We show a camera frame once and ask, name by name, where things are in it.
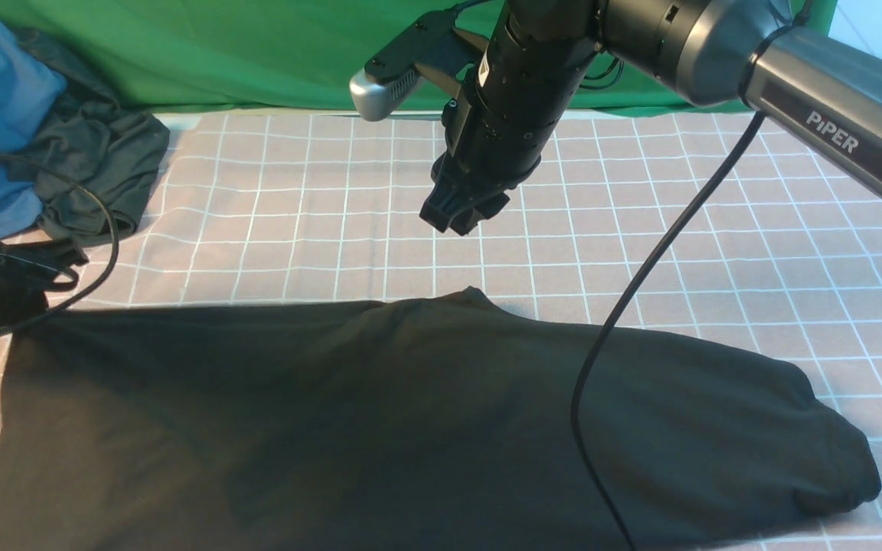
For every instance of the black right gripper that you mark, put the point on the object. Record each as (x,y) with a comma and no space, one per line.
(493,143)

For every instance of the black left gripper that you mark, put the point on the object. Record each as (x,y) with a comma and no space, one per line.
(28,272)

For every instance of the dark gray long-sleeved shirt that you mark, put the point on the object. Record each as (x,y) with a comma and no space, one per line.
(427,424)

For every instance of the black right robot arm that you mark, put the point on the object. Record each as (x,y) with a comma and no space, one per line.
(822,91)

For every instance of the dark green crumpled garment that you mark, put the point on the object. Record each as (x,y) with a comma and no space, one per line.
(90,146)

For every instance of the green backdrop cloth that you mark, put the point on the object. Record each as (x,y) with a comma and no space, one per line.
(190,56)

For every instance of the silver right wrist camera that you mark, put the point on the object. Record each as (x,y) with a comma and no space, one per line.
(431,50)

